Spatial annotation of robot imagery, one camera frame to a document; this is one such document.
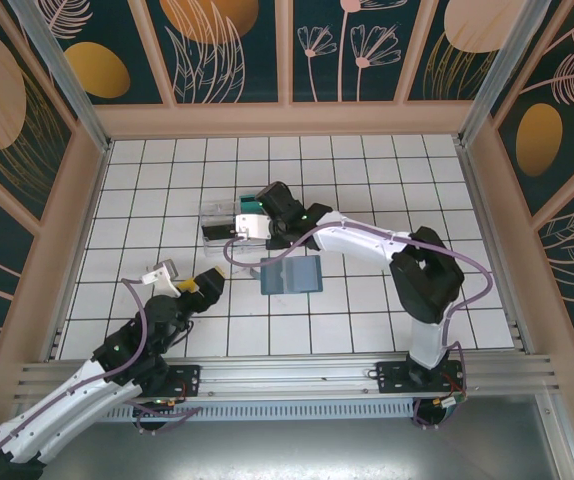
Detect black credit card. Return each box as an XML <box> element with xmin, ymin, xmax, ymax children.
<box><xmin>201</xmin><ymin>223</ymin><xmax>237</xmax><ymax>241</ymax></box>

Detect clear acrylic card organizer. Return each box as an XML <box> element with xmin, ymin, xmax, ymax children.
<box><xmin>198</xmin><ymin>198</ymin><xmax>278</xmax><ymax>259</ymax></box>

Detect grey metal sheet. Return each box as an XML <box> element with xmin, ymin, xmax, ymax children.
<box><xmin>0</xmin><ymin>394</ymin><xmax>574</xmax><ymax>480</ymax></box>

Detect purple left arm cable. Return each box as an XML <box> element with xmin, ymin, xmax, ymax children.
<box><xmin>0</xmin><ymin>277</ymin><xmax>203</xmax><ymax>480</ymax></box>

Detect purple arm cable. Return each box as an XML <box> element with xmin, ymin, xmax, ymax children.
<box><xmin>0</xmin><ymin>277</ymin><xmax>203</xmax><ymax>480</ymax></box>
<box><xmin>222</xmin><ymin>222</ymin><xmax>496</xmax><ymax>430</ymax></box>

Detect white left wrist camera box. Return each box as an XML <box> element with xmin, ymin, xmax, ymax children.
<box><xmin>141</xmin><ymin>258</ymin><xmax>182</xmax><ymax>297</ymax></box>

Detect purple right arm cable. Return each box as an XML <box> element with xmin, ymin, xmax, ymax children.
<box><xmin>222</xmin><ymin>222</ymin><xmax>496</xmax><ymax>430</ymax></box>

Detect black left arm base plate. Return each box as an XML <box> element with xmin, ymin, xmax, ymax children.
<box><xmin>110</xmin><ymin>364</ymin><xmax>202</xmax><ymax>397</ymax></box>

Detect yellow power connector wires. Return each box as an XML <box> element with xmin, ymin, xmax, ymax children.
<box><xmin>164</xmin><ymin>378</ymin><xmax>189</xmax><ymax>406</ymax></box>
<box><xmin>431</xmin><ymin>372</ymin><xmax>469</xmax><ymax>410</ymax></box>

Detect aluminium front mounting rail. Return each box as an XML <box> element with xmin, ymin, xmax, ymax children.
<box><xmin>14</xmin><ymin>354</ymin><xmax>558</xmax><ymax>401</ymax></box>

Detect aluminium table edge rail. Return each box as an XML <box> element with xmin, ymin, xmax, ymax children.
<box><xmin>42</xmin><ymin>139</ymin><xmax>114</xmax><ymax>364</ymax></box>
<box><xmin>454</xmin><ymin>137</ymin><xmax>536</xmax><ymax>354</ymax></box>

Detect slotted grey cable duct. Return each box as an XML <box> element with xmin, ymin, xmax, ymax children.
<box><xmin>109</xmin><ymin>402</ymin><xmax>416</xmax><ymax>422</ymax></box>

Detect wall panel pink flowers print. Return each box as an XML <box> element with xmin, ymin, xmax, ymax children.
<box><xmin>291</xmin><ymin>0</ymin><xmax>408</xmax><ymax>105</ymax></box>

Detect wall panel orange circle leaves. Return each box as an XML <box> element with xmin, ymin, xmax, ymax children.
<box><xmin>144</xmin><ymin>0</ymin><xmax>288</xmax><ymax>106</ymax></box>

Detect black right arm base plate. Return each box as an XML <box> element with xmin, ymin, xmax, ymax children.
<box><xmin>375</xmin><ymin>360</ymin><xmax>468</xmax><ymax>394</ymax></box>

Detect wall panel pink circle print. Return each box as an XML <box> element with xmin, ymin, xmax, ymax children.
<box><xmin>406</xmin><ymin>0</ymin><xmax>503</xmax><ymax>104</ymax></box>

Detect wall panel small yellow oval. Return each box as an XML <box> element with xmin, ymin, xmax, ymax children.
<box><xmin>46</xmin><ymin>0</ymin><xmax>164</xmax><ymax>106</ymax></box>

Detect aluminium corner post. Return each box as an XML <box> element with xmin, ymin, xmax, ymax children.
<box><xmin>455</xmin><ymin>0</ymin><xmax>554</xmax><ymax>147</ymax></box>
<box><xmin>9</xmin><ymin>0</ymin><xmax>113</xmax><ymax>154</ymax></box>

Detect wall panel oval and fern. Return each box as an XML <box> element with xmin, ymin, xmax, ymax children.
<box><xmin>494</xmin><ymin>0</ymin><xmax>574</xmax><ymax>217</ymax></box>

